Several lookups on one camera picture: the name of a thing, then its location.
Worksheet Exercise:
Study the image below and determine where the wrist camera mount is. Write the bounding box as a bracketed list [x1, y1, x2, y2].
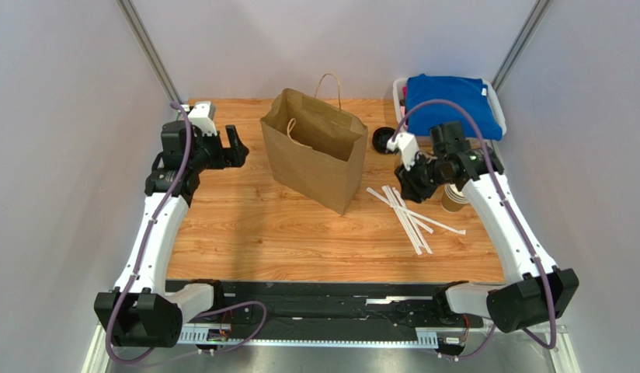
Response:
[183, 101, 217, 137]
[386, 132, 419, 171]

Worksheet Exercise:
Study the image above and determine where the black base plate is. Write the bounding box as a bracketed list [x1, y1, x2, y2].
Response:
[207, 281, 484, 342]

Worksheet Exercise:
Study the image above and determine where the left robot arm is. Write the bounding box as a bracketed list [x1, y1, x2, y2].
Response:
[94, 120, 249, 348]

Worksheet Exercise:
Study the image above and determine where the brown paper bag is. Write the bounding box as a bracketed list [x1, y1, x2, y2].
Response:
[260, 88, 368, 214]

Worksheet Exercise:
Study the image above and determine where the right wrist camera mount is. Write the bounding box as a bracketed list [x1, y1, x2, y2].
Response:
[386, 132, 419, 171]

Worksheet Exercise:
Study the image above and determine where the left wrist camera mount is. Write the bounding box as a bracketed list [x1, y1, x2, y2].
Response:
[183, 101, 217, 137]

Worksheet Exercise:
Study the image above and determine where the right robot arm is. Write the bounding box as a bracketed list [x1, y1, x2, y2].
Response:
[387, 121, 579, 333]

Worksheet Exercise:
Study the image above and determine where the purple cable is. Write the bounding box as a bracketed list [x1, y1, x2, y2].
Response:
[391, 99, 558, 361]
[104, 102, 268, 366]

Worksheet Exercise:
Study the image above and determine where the white straw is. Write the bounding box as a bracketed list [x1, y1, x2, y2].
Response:
[391, 202, 467, 235]
[381, 185, 433, 254]
[366, 187, 423, 256]

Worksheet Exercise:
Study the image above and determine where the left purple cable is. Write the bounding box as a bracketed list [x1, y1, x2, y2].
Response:
[104, 102, 268, 366]

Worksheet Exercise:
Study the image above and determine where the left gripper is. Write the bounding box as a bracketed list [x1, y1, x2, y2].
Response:
[188, 125, 248, 173]

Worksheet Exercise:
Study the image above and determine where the aluminium frame rail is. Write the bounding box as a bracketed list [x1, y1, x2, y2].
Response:
[82, 289, 582, 373]

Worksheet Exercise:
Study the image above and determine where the stack of black lids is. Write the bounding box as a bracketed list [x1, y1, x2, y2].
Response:
[371, 127, 395, 155]

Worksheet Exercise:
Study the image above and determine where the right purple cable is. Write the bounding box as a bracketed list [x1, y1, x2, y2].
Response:
[391, 99, 558, 361]

